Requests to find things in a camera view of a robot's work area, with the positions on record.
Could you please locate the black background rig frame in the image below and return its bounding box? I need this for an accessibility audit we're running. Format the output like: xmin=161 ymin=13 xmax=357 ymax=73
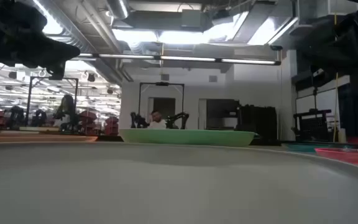
xmin=25 ymin=76 xmax=79 ymax=132
xmin=138 ymin=82 xmax=185 ymax=130

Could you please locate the person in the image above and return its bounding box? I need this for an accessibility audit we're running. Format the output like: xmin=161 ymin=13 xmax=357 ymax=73
xmin=147 ymin=110 xmax=167 ymax=130

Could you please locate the terracotta plastic plate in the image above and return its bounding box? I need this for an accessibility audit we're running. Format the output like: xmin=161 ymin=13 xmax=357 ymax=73
xmin=0 ymin=132 xmax=98 ymax=144

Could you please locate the orange-red translucent plate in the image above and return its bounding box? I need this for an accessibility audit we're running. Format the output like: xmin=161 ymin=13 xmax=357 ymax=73
xmin=314 ymin=147 xmax=358 ymax=170

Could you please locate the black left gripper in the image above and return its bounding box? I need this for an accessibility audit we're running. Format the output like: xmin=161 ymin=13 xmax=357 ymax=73
xmin=0 ymin=0 xmax=81 ymax=81

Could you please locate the light green translucent plate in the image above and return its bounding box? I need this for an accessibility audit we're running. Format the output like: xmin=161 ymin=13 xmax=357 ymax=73
xmin=118 ymin=128 xmax=257 ymax=147

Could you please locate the red storage bin rack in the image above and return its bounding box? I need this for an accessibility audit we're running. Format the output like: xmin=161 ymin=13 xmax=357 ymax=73
xmin=78 ymin=110 xmax=98 ymax=135
xmin=104 ymin=116 xmax=119 ymax=136

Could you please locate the large dark green plate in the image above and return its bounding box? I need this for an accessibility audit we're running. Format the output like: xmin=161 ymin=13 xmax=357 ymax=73
xmin=0 ymin=141 xmax=358 ymax=224

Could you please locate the long ceiling light bar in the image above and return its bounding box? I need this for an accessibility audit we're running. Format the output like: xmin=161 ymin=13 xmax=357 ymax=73
xmin=73 ymin=53 xmax=282 ymax=66

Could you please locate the black storage cabinet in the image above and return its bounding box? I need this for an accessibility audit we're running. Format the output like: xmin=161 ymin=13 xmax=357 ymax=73
xmin=237 ymin=105 xmax=278 ymax=144

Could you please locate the small teal plastic plate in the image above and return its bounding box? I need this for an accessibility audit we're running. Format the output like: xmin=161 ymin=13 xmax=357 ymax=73
xmin=283 ymin=142 xmax=332 ymax=154

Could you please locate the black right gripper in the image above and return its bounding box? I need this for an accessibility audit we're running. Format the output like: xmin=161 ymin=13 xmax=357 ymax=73
xmin=306 ymin=6 xmax=358 ymax=78

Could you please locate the black equipment cart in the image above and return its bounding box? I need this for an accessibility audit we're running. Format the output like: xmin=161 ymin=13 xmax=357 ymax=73
xmin=293 ymin=108 xmax=332 ymax=142

